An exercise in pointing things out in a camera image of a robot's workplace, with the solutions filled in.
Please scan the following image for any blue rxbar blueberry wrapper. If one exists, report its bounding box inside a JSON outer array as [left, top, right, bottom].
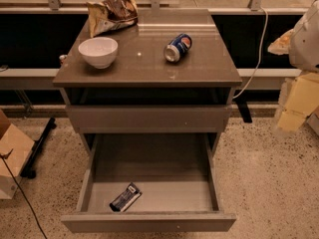
[[110, 182, 142, 212]]

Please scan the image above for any white ceramic bowl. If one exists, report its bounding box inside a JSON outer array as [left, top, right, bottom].
[[78, 37, 119, 69]]

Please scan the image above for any black stand leg right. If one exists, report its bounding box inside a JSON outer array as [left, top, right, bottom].
[[235, 100, 252, 123]]

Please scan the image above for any cardboard box on left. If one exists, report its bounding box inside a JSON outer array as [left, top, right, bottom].
[[0, 110, 34, 199]]

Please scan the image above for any blue pepsi can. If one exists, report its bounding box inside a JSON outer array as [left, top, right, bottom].
[[163, 33, 192, 63]]

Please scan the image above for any open grey middle drawer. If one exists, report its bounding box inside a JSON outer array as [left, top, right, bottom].
[[62, 133, 236, 233]]

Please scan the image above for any cardboard box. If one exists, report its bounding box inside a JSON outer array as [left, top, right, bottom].
[[307, 107, 319, 135], [0, 110, 34, 199]]

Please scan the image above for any black stand leg left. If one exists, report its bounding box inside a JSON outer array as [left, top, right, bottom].
[[20, 118, 56, 179]]

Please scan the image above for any white hanging cable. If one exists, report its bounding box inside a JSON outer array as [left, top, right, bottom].
[[231, 7, 269, 101]]

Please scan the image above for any closed grey top drawer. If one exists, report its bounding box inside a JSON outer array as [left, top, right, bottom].
[[66, 106, 231, 133]]

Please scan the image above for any small can behind cabinet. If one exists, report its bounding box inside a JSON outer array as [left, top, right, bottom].
[[59, 55, 68, 65]]

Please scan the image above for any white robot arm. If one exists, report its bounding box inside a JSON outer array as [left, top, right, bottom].
[[268, 0, 319, 131]]

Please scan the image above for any black stand leg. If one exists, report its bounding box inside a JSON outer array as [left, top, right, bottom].
[[235, 100, 252, 123], [20, 118, 56, 179]]

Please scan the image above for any black floor cable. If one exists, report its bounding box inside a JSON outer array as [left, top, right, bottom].
[[0, 154, 49, 239]]

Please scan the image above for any cardboard box on right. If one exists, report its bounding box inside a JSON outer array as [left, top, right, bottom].
[[307, 107, 319, 135]]

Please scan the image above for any grey drawer cabinet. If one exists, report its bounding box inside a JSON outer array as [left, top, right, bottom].
[[52, 7, 243, 234]]

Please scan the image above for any crumpled brown chip bag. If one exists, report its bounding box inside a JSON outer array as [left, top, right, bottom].
[[87, 0, 138, 37]]

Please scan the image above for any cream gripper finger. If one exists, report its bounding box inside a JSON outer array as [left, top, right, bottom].
[[277, 73, 319, 131], [267, 30, 293, 56]]

